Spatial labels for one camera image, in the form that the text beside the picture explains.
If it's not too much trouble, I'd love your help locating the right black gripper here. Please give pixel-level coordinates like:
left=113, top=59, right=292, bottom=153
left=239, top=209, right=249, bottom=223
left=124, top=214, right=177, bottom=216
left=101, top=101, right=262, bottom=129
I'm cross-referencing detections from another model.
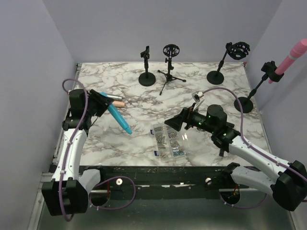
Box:
left=165, top=103, right=216, bottom=134

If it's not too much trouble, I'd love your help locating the blue microphone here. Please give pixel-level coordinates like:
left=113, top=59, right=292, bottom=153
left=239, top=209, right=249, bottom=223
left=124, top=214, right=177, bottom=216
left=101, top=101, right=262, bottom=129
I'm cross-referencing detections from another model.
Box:
left=100, top=92, right=132, bottom=135

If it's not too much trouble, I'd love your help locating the silver mesh microphone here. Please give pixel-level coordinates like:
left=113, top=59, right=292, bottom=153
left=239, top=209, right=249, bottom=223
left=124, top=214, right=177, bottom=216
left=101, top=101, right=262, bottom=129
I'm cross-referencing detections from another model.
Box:
left=107, top=94, right=123, bottom=101

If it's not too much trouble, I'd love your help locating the beige microphone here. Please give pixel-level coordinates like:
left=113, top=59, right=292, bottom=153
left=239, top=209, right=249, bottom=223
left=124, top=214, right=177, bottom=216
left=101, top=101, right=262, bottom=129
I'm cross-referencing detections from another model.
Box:
left=113, top=101, right=125, bottom=108

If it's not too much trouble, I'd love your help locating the black round-base mic stand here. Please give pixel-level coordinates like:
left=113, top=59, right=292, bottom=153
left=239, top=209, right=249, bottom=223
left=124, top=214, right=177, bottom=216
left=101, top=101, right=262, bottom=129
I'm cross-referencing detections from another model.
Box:
left=138, top=46, right=156, bottom=87

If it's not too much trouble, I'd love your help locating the black tripod mic stand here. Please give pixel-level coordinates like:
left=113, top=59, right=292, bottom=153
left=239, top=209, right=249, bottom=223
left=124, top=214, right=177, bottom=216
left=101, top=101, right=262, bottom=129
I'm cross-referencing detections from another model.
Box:
left=158, top=44, right=186, bottom=95

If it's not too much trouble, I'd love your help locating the black shock-mount round stand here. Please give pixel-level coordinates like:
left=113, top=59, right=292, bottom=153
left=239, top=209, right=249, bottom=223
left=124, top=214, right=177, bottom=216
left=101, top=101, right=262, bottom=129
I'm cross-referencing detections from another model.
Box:
left=206, top=42, right=251, bottom=85

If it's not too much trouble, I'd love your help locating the black clip round stand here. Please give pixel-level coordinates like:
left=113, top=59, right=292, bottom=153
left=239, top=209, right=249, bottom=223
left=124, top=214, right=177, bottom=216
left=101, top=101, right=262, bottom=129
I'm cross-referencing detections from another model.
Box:
left=238, top=61, right=284, bottom=114

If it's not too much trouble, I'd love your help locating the pink microphone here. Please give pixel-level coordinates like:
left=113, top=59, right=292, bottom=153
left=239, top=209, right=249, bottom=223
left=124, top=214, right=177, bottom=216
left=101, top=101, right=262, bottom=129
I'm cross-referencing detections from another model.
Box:
left=268, top=39, right=307, bottom=84

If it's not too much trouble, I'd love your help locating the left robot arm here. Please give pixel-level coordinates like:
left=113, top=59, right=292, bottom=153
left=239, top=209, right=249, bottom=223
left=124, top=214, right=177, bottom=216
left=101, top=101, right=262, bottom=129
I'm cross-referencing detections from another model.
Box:
left=42, top=89, right=113, bottom=217

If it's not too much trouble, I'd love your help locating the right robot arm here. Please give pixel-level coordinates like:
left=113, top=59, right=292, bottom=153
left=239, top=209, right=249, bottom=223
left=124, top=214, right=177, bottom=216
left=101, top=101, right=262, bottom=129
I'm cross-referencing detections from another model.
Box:
left=165, top=104, right=307, bottom=211

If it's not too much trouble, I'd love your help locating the clear plastic screw box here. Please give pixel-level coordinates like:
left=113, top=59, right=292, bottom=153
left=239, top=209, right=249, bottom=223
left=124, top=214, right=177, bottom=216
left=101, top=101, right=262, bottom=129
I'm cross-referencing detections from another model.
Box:
left=150, top=122, right=212, bottom=159

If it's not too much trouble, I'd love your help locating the black T-shaped tool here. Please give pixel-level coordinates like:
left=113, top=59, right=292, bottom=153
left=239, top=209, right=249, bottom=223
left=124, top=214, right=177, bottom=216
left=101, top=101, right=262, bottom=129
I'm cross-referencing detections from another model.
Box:
left=219, top=149, right=226, bottom=157

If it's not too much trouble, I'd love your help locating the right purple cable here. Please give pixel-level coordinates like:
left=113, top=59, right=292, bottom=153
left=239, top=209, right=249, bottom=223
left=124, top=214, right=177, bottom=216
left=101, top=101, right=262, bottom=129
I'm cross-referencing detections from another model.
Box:
left=200, top=87, right=307, bottom=180

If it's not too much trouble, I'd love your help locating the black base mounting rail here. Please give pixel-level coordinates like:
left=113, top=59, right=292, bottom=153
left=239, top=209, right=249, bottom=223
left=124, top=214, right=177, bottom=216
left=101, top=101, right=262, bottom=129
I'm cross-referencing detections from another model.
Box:
left=95, top=165, right=250, bottom=199

